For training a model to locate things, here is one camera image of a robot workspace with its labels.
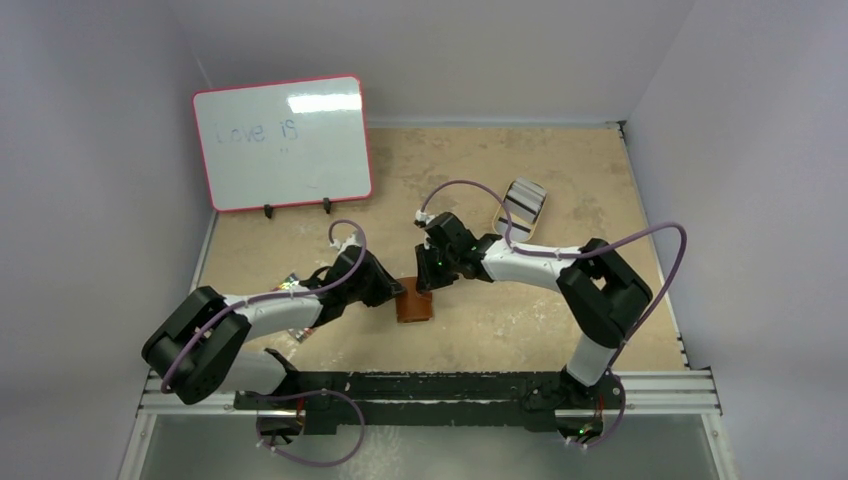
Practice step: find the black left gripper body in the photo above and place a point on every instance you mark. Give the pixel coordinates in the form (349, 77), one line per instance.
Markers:
(369, 277)

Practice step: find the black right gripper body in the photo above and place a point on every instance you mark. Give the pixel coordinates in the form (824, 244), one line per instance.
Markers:
(431, 275)

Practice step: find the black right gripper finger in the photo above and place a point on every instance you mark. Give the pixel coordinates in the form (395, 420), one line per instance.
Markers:
(431, 282)
(429, 261)

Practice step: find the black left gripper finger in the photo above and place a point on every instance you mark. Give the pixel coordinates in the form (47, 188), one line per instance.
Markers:
(382, 280)
(377, 296)

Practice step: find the brown leather card holder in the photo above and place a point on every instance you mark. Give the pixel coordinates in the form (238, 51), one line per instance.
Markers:
(411, 305)

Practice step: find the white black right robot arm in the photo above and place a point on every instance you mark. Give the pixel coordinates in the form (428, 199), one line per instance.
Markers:
(605, 295)

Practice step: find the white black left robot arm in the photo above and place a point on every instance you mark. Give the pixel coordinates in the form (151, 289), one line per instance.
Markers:
(197, 346)

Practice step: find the beige oval card tray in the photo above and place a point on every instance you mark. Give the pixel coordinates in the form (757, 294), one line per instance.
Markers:
(520, 215)

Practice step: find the pack of coloured markers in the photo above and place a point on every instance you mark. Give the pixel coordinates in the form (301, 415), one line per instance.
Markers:
(288, 284)

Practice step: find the pink framed whiteboard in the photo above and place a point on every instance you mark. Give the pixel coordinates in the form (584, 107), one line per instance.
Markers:
(279, 144)

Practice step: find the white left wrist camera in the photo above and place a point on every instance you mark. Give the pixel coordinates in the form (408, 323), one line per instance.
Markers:
(341, 245)

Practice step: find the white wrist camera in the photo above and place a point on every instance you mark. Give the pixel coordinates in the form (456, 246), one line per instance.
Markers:
(341, 245)
(422, 218)

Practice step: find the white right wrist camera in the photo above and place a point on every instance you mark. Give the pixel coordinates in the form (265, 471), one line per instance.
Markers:
(422, 218)

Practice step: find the aluminium rail frame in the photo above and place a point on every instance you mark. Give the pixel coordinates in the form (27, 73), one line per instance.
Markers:
(317, 403)

